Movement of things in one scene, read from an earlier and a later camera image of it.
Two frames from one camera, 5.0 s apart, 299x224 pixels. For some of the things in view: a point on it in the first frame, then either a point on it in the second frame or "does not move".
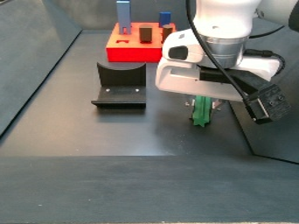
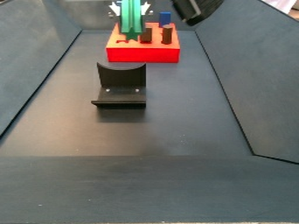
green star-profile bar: x=202 y=108 to x=131 y=18
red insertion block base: x=124 y=47 does not move
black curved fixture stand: x=123 y=88 does not move
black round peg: x=167 y=29 does not move
